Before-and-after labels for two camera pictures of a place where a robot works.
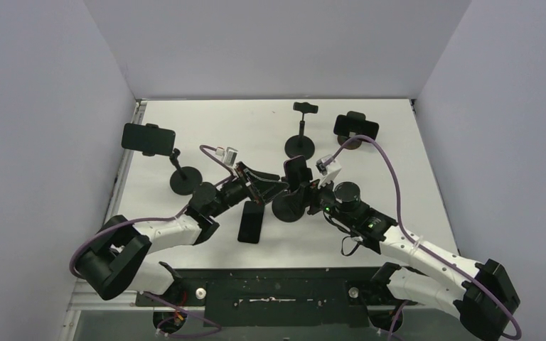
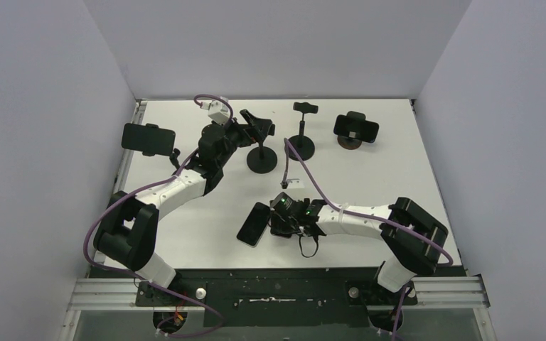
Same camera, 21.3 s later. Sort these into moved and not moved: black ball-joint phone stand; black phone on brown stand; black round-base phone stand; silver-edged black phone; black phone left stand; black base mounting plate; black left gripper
Moved: black ball-joint phone stand; silver-edged black phone; black left gripper
Not moved: black base mounting plate; black phone on brown stand; black round-base phone stand; black phone left stand
